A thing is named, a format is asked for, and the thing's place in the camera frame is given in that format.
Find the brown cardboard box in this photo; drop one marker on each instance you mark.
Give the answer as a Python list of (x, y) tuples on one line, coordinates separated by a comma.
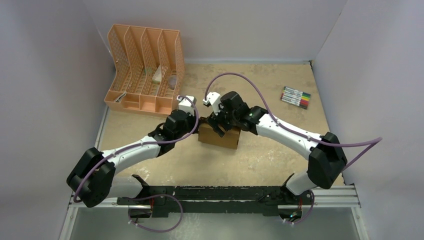
[(230, 139)]

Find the orange plastic file organizer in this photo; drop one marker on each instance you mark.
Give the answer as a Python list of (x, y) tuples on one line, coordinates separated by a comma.
[(137, 51)]

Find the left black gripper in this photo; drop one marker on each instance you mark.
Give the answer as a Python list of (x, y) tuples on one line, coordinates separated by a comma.
[(193, 119)]

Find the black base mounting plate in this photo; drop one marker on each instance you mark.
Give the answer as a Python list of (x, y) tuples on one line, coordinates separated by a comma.
[(269, 201)]

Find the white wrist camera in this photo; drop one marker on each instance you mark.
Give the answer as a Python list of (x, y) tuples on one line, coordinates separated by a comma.
[(187, 104), (213, 99)]

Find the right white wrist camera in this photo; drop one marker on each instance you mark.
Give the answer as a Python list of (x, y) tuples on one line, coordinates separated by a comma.
[(213, 99)]

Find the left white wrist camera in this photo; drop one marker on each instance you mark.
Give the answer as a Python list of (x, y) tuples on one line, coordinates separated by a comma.
[(187, 104)]

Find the white card in organizer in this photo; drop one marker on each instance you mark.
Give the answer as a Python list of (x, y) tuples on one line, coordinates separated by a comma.
[(157, 76)]

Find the small grey object in organizer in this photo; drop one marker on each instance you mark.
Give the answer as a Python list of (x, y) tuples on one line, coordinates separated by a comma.
[(172, 82)]

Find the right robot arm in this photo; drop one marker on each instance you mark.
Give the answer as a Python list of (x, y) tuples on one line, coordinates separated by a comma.
[(326, 159)]

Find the pack of coloured markers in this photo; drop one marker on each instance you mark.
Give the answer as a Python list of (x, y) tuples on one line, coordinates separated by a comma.
[(295, 97)]

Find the aluminium rail frame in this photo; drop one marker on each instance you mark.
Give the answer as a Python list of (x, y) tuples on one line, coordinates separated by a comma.
[(344, 197)]

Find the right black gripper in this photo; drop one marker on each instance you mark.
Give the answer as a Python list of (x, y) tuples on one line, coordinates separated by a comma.
[(216, 122)]

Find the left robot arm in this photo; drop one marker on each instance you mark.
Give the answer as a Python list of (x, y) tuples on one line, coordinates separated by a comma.
[(92, 177)]

